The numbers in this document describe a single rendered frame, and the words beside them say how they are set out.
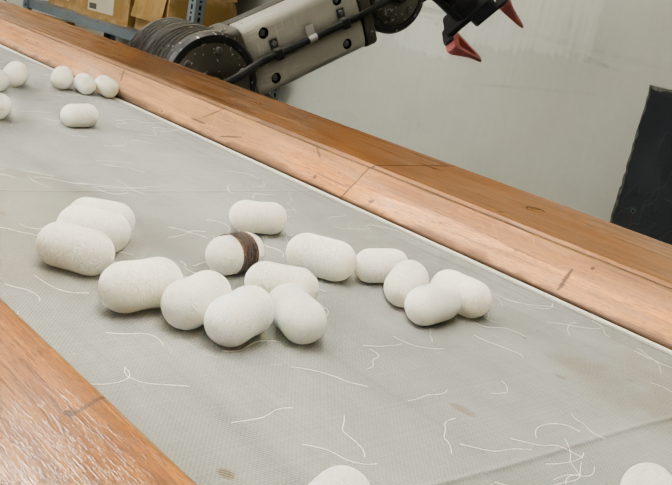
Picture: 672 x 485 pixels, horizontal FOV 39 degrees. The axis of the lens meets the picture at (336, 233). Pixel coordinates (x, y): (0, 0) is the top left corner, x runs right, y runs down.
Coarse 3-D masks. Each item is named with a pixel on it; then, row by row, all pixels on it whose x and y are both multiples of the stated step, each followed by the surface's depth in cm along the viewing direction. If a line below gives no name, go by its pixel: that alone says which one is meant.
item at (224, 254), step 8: (248, 232) 46; (216, 240) 45; (224, 240) 45; (232, 240) 45; (256, 240) 46; (208, 248) 45; (216, 248) 45; (224, 248) 44; (232, 248) 45; (240, 248) 45; (208, 256) 45; (216, 256) 44; (224, 256) 44; (232, 256) 45; (240, 256) 45; (208, 264) 45; (216, 264) 45; (224, 264) 45; (232, 264) 45; (240, 264) 45; (224, 272) 45; (232, 272) 45
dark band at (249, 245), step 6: (228, 234) 45; (234, 234) 45; (240, 234) 46; (246, 234) 46; (240, 240) 45; (246, 240) 45; (252, 240) 46; (246, 246) 45; (252, 246) 46; (246, 252) 45; (252, 252) 46; (258, 252) 46; (246, 258) 45; (252, 258) 46; (258, 258) 46; (246, 264) 45; (252, 264) 46; (240, 270) 45; (246, 270) 46
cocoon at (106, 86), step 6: (96, 78) 87; (102, 78) 87; (108, 78) 86; (96, 84) 87; (102, 84) 86; (108, 84) 86; (114, 84) 86; (96, 90) 87; (102, 90) 86; (108, 90) 86; (114, 90) 86; (108, 96) 86
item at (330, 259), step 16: (304, 240) 47; (320, 240) 47; (336, 240) 47; (288, 256) 47; (304, 256) 47; (320, 256) 47; (336, 256) 47; (352, 256) 47; (320, 272) 47; (336, 272) 47; (352, 272) 47
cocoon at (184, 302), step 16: (208, 272) 39; (176, 288) 37; (192, 288) 37; (208, 288) 38; (224, 288) 39; (176, 304) 37; (192, 304) 37; (208, 304) 38; (176, 320) 37; (192, 320) 37
